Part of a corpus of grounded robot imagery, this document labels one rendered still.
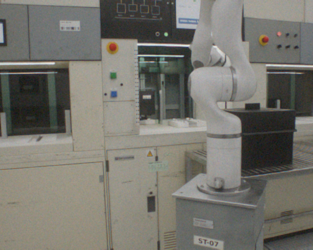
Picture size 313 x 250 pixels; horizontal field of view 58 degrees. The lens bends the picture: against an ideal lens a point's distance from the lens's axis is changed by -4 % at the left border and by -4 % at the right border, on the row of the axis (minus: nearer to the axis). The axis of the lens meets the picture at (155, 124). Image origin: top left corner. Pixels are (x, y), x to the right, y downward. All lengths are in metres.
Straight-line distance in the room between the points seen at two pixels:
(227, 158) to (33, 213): 1.11
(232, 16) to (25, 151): 1.19
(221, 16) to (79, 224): 1.30
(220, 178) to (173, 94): 1.72
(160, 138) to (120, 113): 0.28
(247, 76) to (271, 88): 1.63
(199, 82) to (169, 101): 1.69
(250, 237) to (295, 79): 1.99
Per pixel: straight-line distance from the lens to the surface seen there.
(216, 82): 0.97
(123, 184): 1.69
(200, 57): 1.23
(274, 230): 2.29
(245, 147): 1.30
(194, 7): 1.81
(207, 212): 0.99
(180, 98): 2.61
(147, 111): 2.18
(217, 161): 1.00
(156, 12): 1.72
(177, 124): 1.93
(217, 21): 0.98
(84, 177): 1.64
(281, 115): 1.39
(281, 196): 2.22
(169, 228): 1.86
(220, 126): 0.98
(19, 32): 1.62
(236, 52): 0.98
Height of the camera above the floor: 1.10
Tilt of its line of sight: 6 degrees down
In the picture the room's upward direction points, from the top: 1 degrees counter-clockwise
